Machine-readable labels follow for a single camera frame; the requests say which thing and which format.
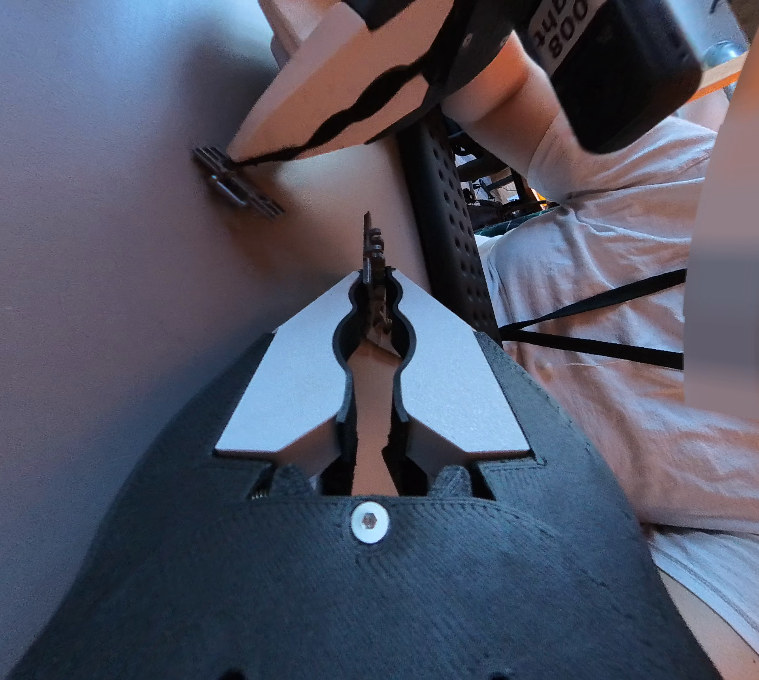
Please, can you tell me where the black toy track chain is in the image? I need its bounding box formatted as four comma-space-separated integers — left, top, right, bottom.
359, 212, 395, 350

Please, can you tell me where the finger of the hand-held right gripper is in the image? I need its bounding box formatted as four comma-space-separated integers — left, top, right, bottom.
225, 0, 463, 165
234, 58, 436, 166

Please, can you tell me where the person's right forearm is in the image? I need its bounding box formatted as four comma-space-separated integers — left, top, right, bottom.
442, 37, 561, 171

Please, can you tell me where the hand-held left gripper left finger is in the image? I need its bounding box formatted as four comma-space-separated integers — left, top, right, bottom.
215, 271, 364, 464

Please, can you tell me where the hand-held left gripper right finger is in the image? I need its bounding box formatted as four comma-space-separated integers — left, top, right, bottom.
385, 268, 531, 475

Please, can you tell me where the small black track link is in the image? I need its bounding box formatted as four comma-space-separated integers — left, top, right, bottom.
191, 145, 287, 220

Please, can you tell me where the light wooden beam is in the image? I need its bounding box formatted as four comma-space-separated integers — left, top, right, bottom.
691, 55, 749, 100

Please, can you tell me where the black perforated panel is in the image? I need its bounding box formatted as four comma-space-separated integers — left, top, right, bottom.
397, 111, 505, 346

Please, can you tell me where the silver metal dome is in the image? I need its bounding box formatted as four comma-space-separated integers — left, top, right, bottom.
702, 40, 748, 69

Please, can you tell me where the grey desk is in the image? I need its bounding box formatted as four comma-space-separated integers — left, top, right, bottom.
0, 0, 434, 663

